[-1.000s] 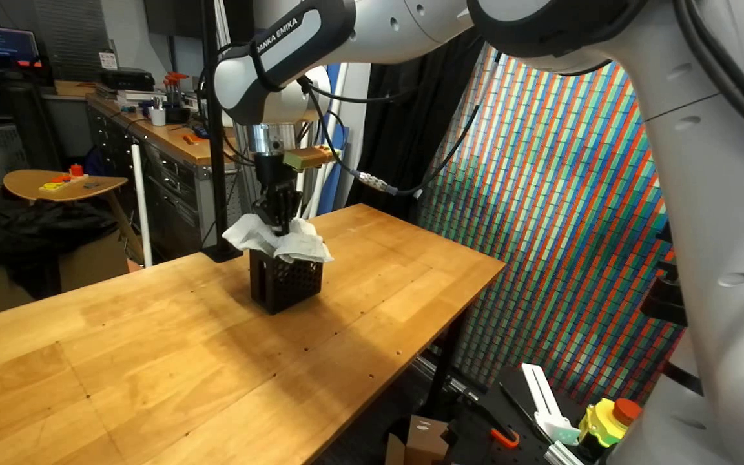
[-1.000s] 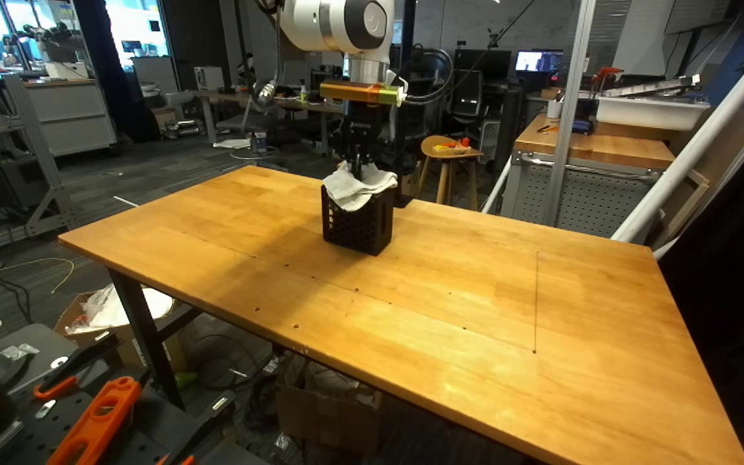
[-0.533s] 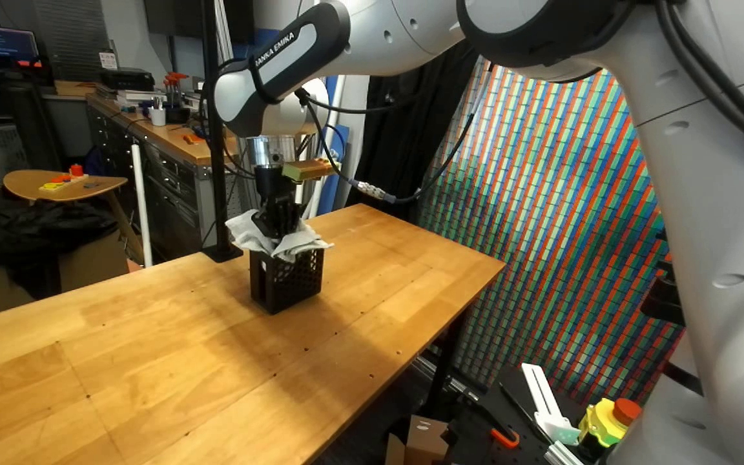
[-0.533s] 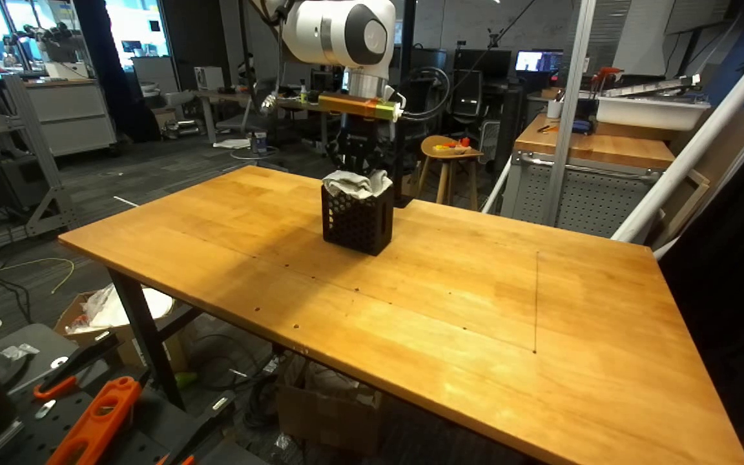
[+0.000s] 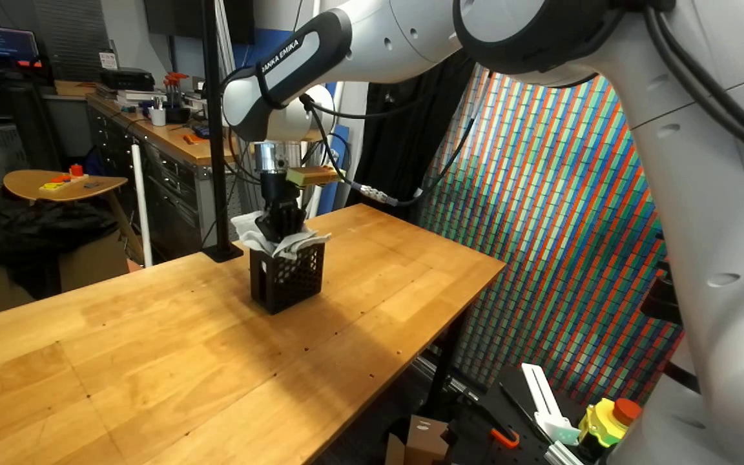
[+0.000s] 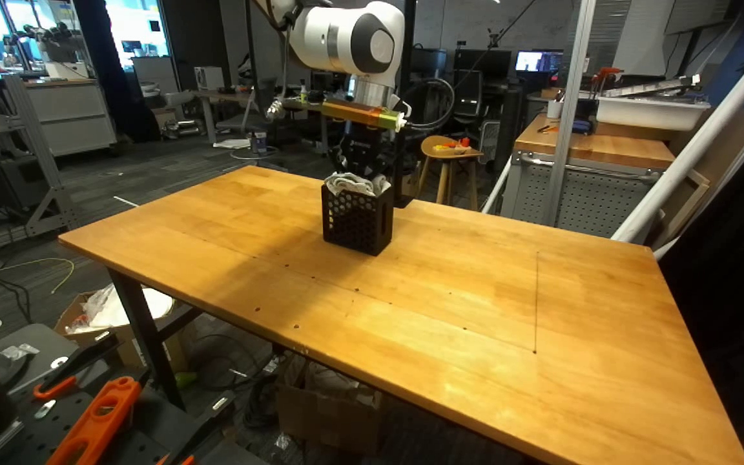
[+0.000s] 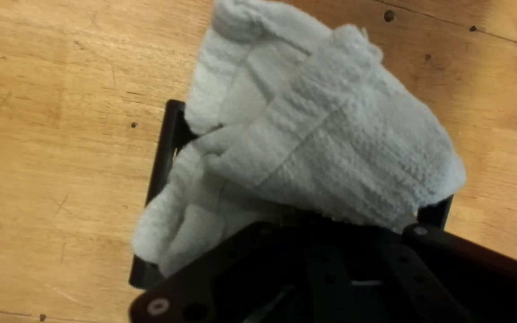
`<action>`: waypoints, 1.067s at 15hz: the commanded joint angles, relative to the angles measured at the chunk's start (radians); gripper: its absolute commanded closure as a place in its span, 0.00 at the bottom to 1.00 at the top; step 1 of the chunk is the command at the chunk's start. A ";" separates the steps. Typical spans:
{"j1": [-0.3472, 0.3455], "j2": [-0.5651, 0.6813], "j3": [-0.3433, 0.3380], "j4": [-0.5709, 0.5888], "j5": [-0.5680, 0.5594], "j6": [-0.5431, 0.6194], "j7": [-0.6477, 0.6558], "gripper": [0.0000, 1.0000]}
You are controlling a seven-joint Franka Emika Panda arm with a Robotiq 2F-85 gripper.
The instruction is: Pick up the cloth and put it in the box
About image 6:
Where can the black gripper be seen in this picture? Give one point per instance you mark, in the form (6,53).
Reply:
(367,156)

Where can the white terry cloth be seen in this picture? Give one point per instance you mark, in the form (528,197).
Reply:
(350,185)

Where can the black perforated plastic box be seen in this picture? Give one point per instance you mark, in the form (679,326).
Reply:
(354,222)

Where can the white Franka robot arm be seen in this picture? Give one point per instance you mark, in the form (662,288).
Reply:
(329,34)

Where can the small brown cardboard box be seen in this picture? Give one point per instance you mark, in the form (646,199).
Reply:
(334,415)

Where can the black pole stand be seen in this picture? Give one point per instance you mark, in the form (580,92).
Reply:
(409,163)

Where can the round wooden stool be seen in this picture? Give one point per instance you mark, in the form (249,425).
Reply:
(450,156)

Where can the red yellow toy blocks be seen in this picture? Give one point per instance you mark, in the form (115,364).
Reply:
(453,146)

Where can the short white pole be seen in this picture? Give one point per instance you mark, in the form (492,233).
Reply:
(497,185)

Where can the lit computer monitor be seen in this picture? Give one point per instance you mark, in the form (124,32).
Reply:
(538,63)

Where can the grey metal pole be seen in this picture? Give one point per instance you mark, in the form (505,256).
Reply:
(571,113)

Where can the wooden workbench with drawers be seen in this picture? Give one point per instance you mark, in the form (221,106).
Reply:
(594,146)

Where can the black device with red top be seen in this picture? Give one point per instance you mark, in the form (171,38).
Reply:
(605,82)

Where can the white tray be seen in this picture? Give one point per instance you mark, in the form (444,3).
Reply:
(646,113)

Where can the black metal table leg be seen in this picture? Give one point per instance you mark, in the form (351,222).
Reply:
(142,344)

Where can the white cabinet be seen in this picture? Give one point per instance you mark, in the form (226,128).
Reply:
(71,119)

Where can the white plastic bag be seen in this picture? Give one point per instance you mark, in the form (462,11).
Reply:
(108,311)

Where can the grey metal rack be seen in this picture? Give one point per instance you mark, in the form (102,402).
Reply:
(38,163)

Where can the long white pole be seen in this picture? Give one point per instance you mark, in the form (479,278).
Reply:
(715,197)
(698,138)

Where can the large orange power tool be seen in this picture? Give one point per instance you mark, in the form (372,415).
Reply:
(97,421)

